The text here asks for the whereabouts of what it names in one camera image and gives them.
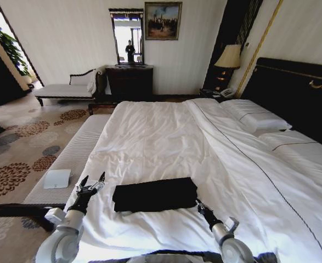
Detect flat white box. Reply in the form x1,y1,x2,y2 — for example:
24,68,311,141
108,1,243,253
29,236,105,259
43,169,72,190

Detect dark wooden dresser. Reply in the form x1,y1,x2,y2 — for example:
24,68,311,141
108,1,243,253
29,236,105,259
105,64,155,102

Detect gold framed painting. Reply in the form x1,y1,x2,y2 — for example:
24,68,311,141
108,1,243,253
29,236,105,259
144,1,183,41

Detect dark wooden cabinet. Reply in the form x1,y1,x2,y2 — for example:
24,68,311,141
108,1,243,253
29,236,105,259
0,35,31,107

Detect white robot front shell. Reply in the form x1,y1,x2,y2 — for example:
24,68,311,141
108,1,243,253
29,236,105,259
126,248,278,263

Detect white bed duvet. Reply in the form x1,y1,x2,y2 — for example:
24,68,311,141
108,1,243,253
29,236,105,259
64,99,322,263

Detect white upholstered chaise longue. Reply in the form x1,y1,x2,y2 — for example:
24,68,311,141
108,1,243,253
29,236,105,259
33,65,108,107

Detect table lamp with cream shade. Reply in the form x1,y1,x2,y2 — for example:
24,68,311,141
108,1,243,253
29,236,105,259
213,44,242,91

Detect white towel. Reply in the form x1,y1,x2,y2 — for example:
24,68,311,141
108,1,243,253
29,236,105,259
87,67,107,93

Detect green leafy plant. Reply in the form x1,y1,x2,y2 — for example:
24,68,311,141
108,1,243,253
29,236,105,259
0,21,32,78

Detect dark wooden nightstand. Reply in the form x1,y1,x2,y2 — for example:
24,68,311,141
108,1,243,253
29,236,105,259
199,87,237,104

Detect dark headboard with gold trim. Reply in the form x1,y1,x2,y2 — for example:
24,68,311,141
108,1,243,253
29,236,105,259
240,56,322,153

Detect white desk telephone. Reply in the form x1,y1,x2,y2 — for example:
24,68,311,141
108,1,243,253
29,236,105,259
219,87,236,98

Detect white pillow with dark piping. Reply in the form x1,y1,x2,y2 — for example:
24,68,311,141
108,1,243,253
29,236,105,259
219,99,293,135
259,130,322,178

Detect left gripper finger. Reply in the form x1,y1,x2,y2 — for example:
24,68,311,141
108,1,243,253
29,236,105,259
90,171,107,191
76,175,89,191

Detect black garment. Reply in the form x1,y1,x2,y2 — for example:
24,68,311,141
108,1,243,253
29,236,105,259
112,177,199,213

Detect white padded bed bench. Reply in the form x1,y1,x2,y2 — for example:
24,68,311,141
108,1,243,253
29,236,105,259
0,101,118,231

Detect dark figurine statue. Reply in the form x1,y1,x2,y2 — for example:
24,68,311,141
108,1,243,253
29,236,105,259
125,39,135,64

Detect dark framed mirror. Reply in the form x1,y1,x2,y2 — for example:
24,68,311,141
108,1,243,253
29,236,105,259
108,8,145,66

